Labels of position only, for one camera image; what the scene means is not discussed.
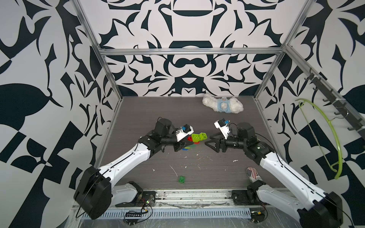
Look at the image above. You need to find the white plush toy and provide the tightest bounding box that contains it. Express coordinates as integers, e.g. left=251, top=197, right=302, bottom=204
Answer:
left=202, top=94, right=244, bottom=114

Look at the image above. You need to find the lime long lego brick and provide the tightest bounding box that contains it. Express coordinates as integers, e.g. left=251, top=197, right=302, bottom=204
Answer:
left=191, top=134, right=202, bottom=143

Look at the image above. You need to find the dark green small square brick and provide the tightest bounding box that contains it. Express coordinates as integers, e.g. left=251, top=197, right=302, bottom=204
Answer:
left=178, top=176, right=185, bottom=183

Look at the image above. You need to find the black connector box right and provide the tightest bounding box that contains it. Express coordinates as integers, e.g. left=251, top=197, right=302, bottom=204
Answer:
left=251, top=211, right=266, bottom=224

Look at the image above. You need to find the red lego brick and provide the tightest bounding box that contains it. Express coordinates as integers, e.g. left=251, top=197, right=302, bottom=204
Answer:
left=188, top=136, right=200, bottom=144

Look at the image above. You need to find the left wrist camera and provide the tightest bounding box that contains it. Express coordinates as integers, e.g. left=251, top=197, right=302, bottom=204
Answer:
left=175, top=124, right=194, bottom=142

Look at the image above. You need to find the black connector box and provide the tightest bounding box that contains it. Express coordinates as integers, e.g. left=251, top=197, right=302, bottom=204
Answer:
left=124, top=211, right=143, bottom=219
left=251, top=211, right=266, bottom=224

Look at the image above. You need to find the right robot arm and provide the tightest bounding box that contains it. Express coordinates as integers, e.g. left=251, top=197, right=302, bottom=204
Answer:
left=205, top=119, right=344, bottom=228

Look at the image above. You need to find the green plastic hanger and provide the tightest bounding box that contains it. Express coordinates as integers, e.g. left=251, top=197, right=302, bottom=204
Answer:
left=295, top=98, right=343, bottom=180

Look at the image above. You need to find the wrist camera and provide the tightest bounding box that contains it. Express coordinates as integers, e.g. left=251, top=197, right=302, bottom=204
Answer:
left=214, top=119, right=231, bottom=140
left=175, top=124, right=194, bottom=142

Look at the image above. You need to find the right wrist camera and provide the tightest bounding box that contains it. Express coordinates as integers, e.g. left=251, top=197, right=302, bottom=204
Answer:
left=214, top=119, right=231, bottom=140

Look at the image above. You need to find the black wall hook rack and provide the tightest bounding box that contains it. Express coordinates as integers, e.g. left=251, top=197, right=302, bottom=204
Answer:
left=306, top=67, right=365, bottom=139

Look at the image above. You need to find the lime square lego brick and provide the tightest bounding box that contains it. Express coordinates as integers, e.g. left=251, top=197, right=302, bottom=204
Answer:
left=199, top=133, right=208, bottom=141

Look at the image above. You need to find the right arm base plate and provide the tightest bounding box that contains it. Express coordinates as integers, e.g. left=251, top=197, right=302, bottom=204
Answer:
left=231, top=189, right=268, bottom=206

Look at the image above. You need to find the american flag item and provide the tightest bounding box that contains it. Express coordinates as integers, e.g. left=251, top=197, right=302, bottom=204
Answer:
left=246, top=167, right=262, bottom=183

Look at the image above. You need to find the black connector box left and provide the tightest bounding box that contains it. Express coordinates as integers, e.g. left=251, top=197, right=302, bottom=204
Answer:
left=124, top=211, right=143, bottom=219

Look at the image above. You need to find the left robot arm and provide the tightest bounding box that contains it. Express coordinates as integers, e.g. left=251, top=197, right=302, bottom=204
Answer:
left=74, top=118, right=194, bottom=219

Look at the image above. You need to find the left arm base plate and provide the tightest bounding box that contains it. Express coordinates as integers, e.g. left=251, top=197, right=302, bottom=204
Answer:
left=115, top=191, right=156, bottom=208

